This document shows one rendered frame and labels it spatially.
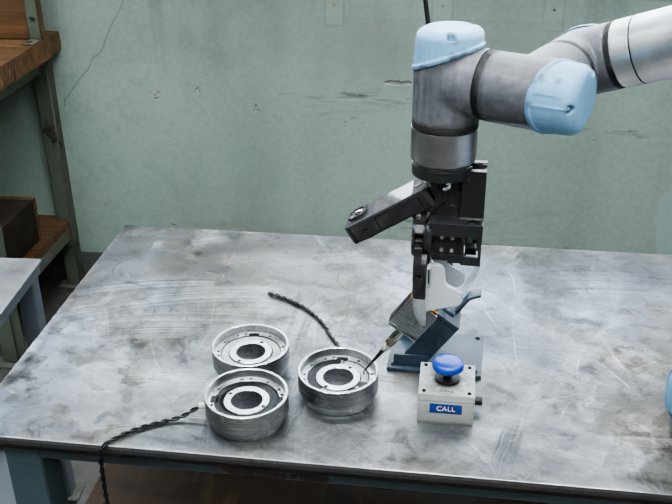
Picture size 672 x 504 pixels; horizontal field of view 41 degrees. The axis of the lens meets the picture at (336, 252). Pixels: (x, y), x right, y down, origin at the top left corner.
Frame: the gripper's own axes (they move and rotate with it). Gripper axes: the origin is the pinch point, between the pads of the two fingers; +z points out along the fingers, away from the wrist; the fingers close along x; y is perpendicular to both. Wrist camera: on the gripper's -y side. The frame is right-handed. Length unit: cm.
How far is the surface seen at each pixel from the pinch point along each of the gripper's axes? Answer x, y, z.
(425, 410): -5.6, 1.8, 11.1
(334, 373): 0.2, -10.8, 11.0
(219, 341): 3.3, -27.5, 9.8
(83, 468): 64, -87, 93
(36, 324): 44, -80, 37
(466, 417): -5.3, 6.9, 11.7
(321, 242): 41.5, -20.7, 12.9
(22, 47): 134, -124, 6
